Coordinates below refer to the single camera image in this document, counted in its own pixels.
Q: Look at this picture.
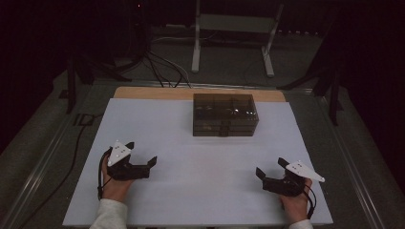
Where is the white metal stand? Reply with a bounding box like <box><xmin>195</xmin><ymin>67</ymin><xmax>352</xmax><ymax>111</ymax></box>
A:
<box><xmin>190</xmin><ymin>0</ymin><xmax>286</xmax><ymax>78</ymax></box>

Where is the dark transparent drawer box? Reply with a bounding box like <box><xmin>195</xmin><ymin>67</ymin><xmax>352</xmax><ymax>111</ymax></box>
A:
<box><xmin>192</xmin><ymin>93</ymin><xmax>260</xmax><ymax>137</ymax></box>

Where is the metal floor rail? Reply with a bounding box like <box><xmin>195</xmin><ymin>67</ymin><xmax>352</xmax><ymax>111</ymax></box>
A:
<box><xmin>316</xmin><ymin>94</ymin><xmax>387</xmax><ymax>229</ymax></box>
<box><xmin>0</xmin><ymin>114</ymin><xmax>74</xmax><ymax>229</ymax></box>

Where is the right hand-held gripper cable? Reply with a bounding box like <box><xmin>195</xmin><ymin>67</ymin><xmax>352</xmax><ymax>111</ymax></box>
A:
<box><xmin>301</xmin><ymin>183</ymin><xmax>317</xmax><ymax>220</ymax></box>

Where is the transparent drawer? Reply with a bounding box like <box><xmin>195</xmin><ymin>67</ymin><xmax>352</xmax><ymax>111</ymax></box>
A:
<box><xmin>193</xmin><ymin>130</ymin><xmax>256</xmax><ymax>137</ymax></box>

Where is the black stand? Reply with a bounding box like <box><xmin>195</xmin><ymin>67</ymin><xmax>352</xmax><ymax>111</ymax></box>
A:
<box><xmin>58</xmin><ymin>53</ymin><xmax>134</xmax><ymax>115</ymax></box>
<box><xmin>276</xmin><ymin>30</ymin><xmax>346</xmax><ymax>127</ymax></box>

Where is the person's left hand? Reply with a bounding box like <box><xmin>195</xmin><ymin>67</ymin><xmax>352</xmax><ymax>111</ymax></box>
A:
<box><xmin>100</xmin><ymin>155</ymin><xmax>135</xmax><ymax>204</ymax></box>

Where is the long black floor cable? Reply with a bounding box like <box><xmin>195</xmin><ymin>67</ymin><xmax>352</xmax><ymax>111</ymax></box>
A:
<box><xmin>18</xmin><ymin>113</ymin><xmax>105</xmax><ymax>229</ymax></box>

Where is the black cable bundle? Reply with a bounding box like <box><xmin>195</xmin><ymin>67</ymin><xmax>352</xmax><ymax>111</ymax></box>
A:
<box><xmin>143</xmin><ymin>50</ymin><xmax>193</xmax><ymax>89</ymax></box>

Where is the left hand-held gripper cable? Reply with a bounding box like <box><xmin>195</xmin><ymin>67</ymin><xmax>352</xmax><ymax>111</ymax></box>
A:
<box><xmin>96</xmin><ymin>147</ymin><xmax>113</xmax><ymax>201</ymax></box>

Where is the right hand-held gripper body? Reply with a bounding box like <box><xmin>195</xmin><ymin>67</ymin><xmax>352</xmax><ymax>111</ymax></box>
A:
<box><xmin>262</xmin><ymin>159</ymin><xmax>327</xmax><ymax>198</ymax></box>

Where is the hand-held gripper cable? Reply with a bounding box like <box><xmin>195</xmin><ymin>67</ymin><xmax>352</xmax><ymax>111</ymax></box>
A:
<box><xmin>301</xmin><ymin>183</ymin><xmax>317</xmax><ymax>220</ymax></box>
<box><xmin>96</xmin><ymin>147</ymin><xmax>113</xmax><ymax>201</ymax></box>

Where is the white table mat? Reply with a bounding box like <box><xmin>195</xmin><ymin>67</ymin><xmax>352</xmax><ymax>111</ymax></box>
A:
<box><xmin>62</xmin><ymin>97</ymin><xmax>334</xmax><ymax>228</ymax></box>

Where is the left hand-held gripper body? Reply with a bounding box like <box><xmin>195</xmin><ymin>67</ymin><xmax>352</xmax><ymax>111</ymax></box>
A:
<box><xmin>106</xmin><ymin>139</ymin><xmax>151</xmax><ymax>182</ymax></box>

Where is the person's right hand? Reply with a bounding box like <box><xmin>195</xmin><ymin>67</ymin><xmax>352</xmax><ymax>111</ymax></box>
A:
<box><xmin>278</xmin><ymin>177</ymin><xmax>314</xmax><ymax>225</ymax></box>

